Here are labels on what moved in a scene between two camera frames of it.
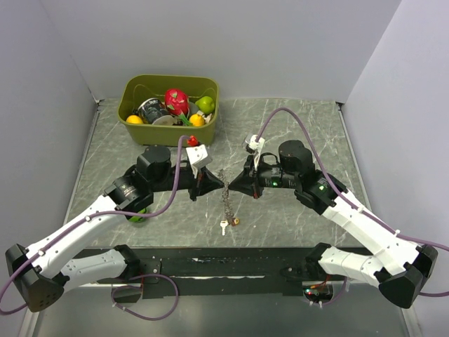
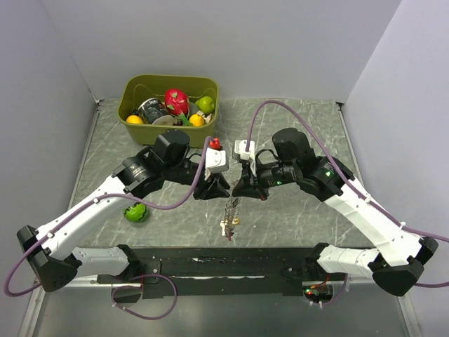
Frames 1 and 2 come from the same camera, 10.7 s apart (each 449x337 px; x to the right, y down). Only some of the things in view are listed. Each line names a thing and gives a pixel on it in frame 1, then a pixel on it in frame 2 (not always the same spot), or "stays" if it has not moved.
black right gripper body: x=271 y=175 stays
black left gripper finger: x=202 y=186 → x=216 y=191
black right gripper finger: x=243 y=182 stays
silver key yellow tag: x=224 y=223 stays
